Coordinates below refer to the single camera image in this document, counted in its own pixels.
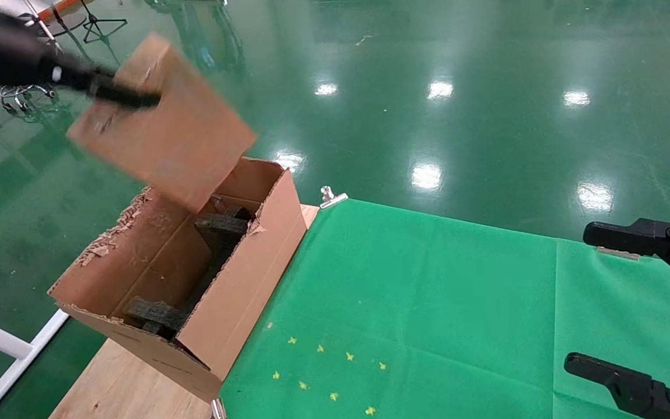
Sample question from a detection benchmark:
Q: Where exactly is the black tripod stand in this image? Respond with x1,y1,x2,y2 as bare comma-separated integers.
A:
79,0,128,44

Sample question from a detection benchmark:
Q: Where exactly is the black stool with chrome base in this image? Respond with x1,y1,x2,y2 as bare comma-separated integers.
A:
0,81,56,114

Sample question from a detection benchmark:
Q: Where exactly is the large open cardboard carton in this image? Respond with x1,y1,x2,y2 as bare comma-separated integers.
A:
48,157,309,403

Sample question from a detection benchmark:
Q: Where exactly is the small cardboard box with hole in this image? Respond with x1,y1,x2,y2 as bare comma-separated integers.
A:
67,32,257,213

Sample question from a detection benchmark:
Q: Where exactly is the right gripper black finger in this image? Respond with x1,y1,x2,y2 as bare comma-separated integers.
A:
564,353,670,419
582,216,670,294

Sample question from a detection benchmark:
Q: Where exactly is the black foam block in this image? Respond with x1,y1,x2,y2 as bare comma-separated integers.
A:
194,207,254,274
124,297,190,341

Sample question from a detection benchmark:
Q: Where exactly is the green table cloth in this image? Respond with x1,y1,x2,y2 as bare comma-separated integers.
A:
219,198,670,419

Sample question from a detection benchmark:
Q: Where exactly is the black round base stand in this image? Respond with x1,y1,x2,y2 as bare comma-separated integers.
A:
38,0,87,37

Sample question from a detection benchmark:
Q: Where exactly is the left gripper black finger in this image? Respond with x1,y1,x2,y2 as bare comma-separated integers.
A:
41,61,161,109

